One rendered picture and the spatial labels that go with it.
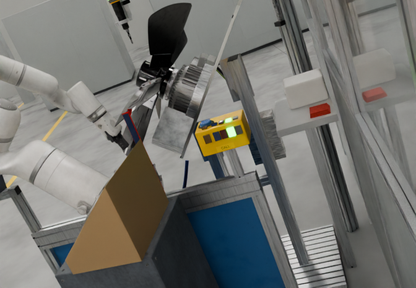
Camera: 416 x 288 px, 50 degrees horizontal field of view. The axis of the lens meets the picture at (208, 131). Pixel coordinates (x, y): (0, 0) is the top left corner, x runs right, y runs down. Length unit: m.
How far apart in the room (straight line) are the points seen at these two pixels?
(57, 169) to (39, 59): 8.09
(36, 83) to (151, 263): 0.93
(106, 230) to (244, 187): 0.56
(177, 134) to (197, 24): 5.59
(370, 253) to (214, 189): 1.10
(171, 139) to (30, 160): 0.67
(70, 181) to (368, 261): 1.58
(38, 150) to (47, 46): 7.97
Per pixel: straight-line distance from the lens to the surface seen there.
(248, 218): 1.63
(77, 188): 1.28
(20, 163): 1.32
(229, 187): 1.55
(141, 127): 1.93
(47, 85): 1.86
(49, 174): 1.29
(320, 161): 2.05
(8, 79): 1.85
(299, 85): 1.92
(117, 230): 1.16
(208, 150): 1.46
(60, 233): 1.84
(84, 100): 1.90
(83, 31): 9.05
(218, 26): 7.36
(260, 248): 1.71
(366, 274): 2.33
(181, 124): 1.83
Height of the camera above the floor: 1.54
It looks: 19 degrees down
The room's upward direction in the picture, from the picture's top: 22 degrees counter-clockwise
